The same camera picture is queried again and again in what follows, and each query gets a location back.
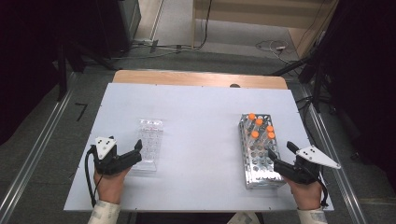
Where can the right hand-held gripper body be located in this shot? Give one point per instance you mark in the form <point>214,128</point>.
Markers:
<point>303,171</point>

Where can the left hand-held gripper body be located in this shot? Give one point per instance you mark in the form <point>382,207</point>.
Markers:
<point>107,163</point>

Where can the clear acrylic tube rack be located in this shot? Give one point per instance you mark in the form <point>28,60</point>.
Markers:
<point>150,140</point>

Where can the perforated metal tube rack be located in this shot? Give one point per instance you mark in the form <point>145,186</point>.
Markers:
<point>258,168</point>

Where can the orange-capped clear test tube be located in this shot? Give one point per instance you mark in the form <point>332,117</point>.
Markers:
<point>271,135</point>
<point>259,122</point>
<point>251,116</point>
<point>270,128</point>
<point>255,134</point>

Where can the person's left hand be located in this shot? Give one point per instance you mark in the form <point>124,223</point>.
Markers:
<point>109,188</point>

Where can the person's right hand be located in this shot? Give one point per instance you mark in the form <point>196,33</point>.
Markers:
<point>308,196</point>

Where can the person's white clothing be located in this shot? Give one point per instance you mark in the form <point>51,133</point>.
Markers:
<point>243,218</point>

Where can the black stand legs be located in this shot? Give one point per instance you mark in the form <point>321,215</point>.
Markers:
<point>316,81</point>
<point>62,74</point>

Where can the dark metal cabinet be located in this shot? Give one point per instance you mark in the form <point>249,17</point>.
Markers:
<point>129,18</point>

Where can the beige wooden furniture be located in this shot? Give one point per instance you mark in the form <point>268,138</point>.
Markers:
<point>249,15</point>

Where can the aluminium floor rail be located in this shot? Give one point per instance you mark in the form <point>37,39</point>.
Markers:
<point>37,149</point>
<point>336,174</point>

